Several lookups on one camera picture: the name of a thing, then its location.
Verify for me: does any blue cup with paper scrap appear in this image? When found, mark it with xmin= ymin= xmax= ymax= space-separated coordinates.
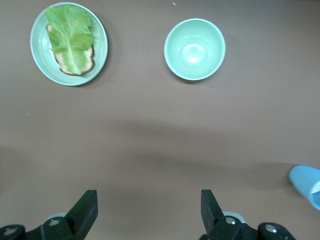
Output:
xmin=288 ymin=164 xmax=320 ymax=211

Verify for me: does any green lettuce leaf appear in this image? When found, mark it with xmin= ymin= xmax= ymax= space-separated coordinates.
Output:
xmin=44 ymin=5 xmax=96 ymax=76

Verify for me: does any pale green bowl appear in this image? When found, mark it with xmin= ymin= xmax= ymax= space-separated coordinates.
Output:
xmin=163 ymin=17 xmax=227 ymax=81

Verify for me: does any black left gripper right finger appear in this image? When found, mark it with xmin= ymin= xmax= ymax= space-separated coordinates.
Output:
xmin=201 ymin=189 xmax=261 ymax=240

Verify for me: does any toast slice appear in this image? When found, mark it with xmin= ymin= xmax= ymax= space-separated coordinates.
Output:
xmin=45 ymin=23 xmax=96 ymax=76

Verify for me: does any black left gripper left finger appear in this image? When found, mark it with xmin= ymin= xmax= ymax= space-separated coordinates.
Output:
xmin=39 ymin=189 xmax=98 ymax=240

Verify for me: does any pale green plate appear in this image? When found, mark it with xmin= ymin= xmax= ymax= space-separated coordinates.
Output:
xmin=29 ymin=1 xmax=109 ymax=87

